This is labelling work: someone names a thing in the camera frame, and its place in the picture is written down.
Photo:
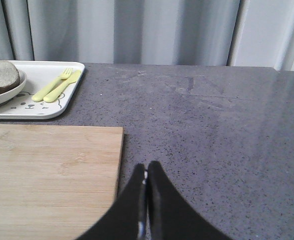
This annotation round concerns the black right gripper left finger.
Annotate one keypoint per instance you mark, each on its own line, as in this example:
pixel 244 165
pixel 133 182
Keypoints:
pixel 126 218

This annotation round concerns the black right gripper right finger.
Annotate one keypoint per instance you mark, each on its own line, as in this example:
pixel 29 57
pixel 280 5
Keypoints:
pixel 170 215

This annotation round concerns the white round plate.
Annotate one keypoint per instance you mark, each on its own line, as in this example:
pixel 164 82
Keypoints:
pixel 12 93

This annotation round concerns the bread slice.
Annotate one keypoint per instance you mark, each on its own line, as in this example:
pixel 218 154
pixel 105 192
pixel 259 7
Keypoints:
pixel 9 76

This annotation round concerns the white bear tray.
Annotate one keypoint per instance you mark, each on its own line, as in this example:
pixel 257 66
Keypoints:
pixel 38 74

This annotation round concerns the wooden cutting board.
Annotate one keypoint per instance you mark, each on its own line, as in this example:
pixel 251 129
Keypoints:
pixel 56 181

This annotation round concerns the light green plastic fork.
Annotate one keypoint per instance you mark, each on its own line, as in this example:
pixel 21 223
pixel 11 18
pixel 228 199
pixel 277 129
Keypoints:
pixel 50 86

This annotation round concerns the light green plastic knife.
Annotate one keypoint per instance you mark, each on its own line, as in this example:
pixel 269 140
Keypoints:
pixel 54 94

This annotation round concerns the grey curtain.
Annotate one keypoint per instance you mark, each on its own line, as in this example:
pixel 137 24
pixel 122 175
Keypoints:
pixel 250 33

